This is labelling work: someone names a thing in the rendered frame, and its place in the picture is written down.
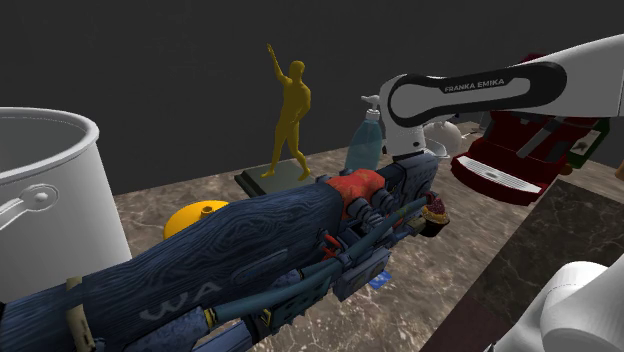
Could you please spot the small cupcake in dark cup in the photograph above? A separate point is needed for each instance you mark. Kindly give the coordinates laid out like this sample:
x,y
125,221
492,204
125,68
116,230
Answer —
x,y
435,218

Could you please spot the large white pot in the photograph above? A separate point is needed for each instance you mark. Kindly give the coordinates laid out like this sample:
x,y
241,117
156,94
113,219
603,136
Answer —
x,y
53,234

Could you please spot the yellow round lid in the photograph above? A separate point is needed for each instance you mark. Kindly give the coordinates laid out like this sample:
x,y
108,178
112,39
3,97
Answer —
x,y
187,222

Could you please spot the white round jug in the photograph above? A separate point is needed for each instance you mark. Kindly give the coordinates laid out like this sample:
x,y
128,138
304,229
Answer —
x,y
448,134

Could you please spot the red coffee machine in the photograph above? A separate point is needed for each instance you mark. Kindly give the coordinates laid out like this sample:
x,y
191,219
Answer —
x,y
507,163

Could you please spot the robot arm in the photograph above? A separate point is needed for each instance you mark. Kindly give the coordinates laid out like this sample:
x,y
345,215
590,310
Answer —
x,y
580,83

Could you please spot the clear blue pump bottle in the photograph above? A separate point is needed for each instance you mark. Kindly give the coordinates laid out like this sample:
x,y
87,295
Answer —
x,y
365,144

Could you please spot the gold human figure on base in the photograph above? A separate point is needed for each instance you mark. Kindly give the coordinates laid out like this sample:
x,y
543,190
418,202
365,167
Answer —
x,y
291,102

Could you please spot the green bottle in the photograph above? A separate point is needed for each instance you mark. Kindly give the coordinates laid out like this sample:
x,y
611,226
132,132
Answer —
x,y
591,144

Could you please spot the small blue card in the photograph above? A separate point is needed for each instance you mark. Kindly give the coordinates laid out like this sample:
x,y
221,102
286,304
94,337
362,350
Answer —
x,y
380,279

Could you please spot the blue wood-grain toy blaster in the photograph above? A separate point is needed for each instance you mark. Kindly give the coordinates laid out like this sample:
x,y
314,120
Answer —
x,y
219,244

